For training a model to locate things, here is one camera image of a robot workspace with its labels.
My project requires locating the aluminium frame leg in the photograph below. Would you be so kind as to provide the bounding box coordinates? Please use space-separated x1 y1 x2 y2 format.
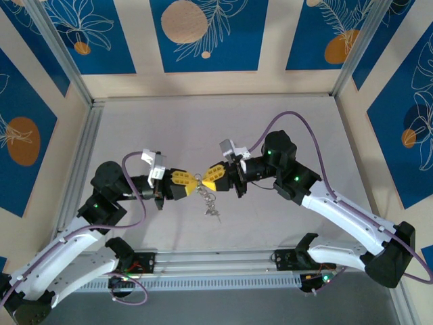
392 280 420 325

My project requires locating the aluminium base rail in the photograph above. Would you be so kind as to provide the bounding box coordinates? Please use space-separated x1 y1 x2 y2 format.
81 250 342 275

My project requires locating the grey slotted cable duct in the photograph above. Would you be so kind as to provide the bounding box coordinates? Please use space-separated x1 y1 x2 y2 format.
77 273 336 293

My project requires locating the aluminium frame post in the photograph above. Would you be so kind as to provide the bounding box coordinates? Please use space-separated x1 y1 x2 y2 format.
20 0 95 106
329 0 419 99

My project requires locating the aluminium side rail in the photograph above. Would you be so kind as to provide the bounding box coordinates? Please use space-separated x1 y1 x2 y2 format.
53 100 104 238

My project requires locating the silver keyring chain with keys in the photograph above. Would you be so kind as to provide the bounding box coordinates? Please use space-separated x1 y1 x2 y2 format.
196 179 223 225

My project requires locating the black electronics box with LED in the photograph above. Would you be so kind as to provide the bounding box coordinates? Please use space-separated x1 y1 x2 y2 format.
107 274 137 299
299 272 336 295

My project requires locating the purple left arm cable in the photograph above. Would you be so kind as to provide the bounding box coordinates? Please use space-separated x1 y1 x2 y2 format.
3 151 149 307

